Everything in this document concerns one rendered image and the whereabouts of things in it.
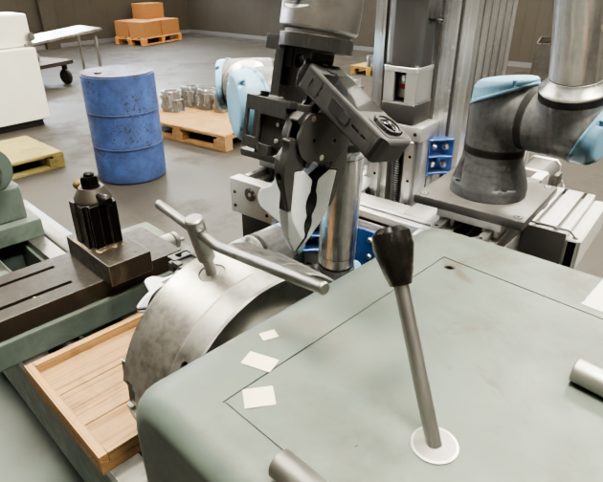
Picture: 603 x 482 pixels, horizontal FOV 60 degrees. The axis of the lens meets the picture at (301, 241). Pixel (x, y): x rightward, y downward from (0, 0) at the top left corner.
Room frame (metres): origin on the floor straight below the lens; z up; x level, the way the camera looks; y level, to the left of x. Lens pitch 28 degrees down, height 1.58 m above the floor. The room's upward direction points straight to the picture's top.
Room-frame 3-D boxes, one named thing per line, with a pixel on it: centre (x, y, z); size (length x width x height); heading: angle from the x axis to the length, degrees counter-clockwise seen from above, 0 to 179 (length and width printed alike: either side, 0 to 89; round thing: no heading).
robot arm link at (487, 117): (1.01, -0.39, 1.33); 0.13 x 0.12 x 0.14; 40
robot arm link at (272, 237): (0.93, 0.05, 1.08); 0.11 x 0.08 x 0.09; 134
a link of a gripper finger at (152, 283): (0.75, 0.24, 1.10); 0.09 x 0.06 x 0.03; 134
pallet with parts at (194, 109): (5.54, 1.01, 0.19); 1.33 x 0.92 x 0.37; 53
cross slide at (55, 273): (1.03, 0.51, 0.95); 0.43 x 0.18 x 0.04; 135
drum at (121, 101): (4.25, 1.44, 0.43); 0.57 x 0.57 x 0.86
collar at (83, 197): (1.07, 0.46, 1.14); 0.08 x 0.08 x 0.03
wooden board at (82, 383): (0.79, 0.29, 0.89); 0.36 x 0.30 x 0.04; 135
